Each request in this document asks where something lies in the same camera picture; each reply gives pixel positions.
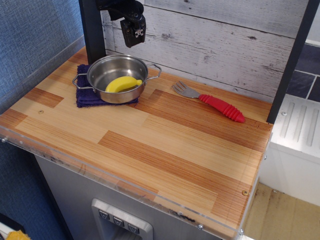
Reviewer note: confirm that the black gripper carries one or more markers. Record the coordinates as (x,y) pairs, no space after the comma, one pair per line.
(132,11)

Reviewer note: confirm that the yellow toy banana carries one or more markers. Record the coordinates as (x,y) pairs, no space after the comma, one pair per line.
(122,83)

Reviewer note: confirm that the yellow object at corner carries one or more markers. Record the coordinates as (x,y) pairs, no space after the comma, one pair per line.
(17,235)

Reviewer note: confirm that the stainless steel pot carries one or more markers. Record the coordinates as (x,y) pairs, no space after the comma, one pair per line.
(109,68)

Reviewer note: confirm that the purple cloth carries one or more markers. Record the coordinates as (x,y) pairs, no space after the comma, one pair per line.
(87,97)

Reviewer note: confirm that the clear acrylic edge guard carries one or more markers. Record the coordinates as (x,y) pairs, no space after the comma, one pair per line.
(180,199)

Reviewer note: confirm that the silver dispenser panel with buttons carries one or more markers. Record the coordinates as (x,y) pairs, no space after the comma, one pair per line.
(115,224)

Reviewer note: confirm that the white ridged appliance top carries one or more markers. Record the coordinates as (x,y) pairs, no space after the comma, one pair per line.
(297,128)

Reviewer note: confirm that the black left vertical post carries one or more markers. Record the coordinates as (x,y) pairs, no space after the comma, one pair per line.
(92,30)

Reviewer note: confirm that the black vertical post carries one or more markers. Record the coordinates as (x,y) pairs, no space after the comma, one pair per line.
(303,31)
(92,30)

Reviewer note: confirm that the fork with red handle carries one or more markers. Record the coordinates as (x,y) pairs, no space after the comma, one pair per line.
(223,107)

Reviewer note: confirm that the black right vertical post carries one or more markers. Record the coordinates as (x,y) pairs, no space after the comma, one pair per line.
(303,31)

